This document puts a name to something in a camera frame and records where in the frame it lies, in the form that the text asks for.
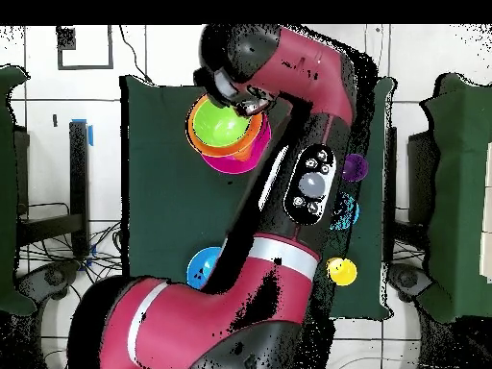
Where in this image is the large green bowl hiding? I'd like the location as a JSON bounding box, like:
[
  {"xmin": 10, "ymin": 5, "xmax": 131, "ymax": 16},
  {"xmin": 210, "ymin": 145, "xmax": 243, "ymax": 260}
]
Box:
[{"xmin": 191, "ymin": 97, "xmax": 253, "ymax": 148}]

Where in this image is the large pink bowl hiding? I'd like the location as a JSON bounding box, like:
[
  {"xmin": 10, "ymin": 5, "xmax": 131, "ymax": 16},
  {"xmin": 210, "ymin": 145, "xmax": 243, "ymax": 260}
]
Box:
[{"xmin": 201, "ymin": 112, "xmax": 273, "ymax": 176}]

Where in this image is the large orange bowl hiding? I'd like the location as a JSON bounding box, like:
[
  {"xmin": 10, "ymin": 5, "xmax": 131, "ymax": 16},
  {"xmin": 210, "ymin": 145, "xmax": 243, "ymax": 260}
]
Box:
[{"xmin": 185, "ymin": 93, "xmax": 264, "ymax": 159}]

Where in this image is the medium blue bowl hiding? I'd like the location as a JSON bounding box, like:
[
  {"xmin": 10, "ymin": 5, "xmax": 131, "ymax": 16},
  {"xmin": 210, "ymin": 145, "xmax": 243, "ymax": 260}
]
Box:
[{"xmin": 185, "ymin": 246, "xmax": 224, "ymax": 290}]

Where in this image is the purple cup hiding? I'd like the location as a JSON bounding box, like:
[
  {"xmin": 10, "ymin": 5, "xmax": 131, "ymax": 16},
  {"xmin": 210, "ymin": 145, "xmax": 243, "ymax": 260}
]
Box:
[{"xmin": 341, "ymin": 153, "xmax": 370, "ymax": 184}]

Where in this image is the dark green tablecloth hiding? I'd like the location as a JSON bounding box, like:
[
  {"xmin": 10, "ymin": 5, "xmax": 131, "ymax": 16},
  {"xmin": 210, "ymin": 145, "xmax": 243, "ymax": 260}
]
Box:
[{"xmin": 119, "ymin": 74, "xmax": 397, "ymax": 322}]

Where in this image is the small light blue bowl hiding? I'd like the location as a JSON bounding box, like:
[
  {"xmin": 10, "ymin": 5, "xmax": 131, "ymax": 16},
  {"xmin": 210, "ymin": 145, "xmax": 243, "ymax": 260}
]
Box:
[{"xmin": 329, "ymin": 190, "xmax": 361, "ymax": 232}]

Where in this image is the blue tape strip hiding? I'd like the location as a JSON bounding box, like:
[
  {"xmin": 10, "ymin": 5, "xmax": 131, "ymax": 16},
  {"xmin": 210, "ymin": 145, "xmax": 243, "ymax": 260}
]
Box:
[{"xmin": 71, "ymin": 117, "xmax": 94, "ymax": 147}]

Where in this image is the yellow cup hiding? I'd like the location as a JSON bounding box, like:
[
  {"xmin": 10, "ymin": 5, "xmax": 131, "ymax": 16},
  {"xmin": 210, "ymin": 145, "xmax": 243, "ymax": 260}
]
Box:
[{"xmin": 326, "ymin": 257, "xmax": 358, "ymax": 287}]

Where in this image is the green cloth covered side table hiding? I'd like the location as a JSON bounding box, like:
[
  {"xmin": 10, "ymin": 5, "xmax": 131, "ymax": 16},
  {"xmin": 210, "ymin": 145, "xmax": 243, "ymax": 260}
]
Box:
[
  {"xmin": 416, "ymin": 72, "xmax": 492, "ymax": 325},
  {"xmin": 0, "ymin": 63, "xmax": 37, "ymax": 317}
]

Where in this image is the dark grey chair base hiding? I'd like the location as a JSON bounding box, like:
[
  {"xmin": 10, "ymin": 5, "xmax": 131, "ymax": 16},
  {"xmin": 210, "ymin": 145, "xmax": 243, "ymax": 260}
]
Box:
[
  {"xmin": 385, "ymin": 262, "xmax": 433, "ymax": 305},
  {"xmin": 16, "ymin": 260, "xmax": 80, "ymax": 305}
]

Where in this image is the thin black cable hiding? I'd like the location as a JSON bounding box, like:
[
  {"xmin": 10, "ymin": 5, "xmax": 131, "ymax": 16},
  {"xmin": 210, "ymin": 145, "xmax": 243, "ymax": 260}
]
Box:
[{"xmin": 117, "ymin": 24, "xmax": 155, "ymax": 85}]

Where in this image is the black metal frame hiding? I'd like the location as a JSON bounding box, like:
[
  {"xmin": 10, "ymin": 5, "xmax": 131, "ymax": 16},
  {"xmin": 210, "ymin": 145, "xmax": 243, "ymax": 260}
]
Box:
[{"xmin": 14, "ymin": 120, "xmax": 90, "ymax": 258}]

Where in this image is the black square floor frame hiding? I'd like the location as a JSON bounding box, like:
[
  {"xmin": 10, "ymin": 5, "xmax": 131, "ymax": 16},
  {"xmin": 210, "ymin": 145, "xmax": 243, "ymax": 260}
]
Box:
[{"xmin": 56, "ymin": 24, "xmax": 115, "ymax": 71}]

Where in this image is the tangle of floor cables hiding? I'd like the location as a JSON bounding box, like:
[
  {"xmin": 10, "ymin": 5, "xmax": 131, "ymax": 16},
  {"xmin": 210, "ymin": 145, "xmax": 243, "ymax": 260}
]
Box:
[{"xmin": 16, "ymin": 201, "xmax": 124, "ymax": 293}]

